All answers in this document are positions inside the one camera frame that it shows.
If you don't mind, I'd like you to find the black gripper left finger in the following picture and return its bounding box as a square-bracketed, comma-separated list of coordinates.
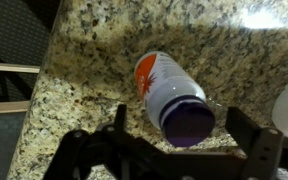
[43, 104, 162, 180]

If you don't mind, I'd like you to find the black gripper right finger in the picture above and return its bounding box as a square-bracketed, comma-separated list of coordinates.
[225, 106, 284, 180]

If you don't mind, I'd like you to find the wooden chair with dark cushion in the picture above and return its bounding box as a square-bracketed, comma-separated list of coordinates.
[0, 0, 62, 116]

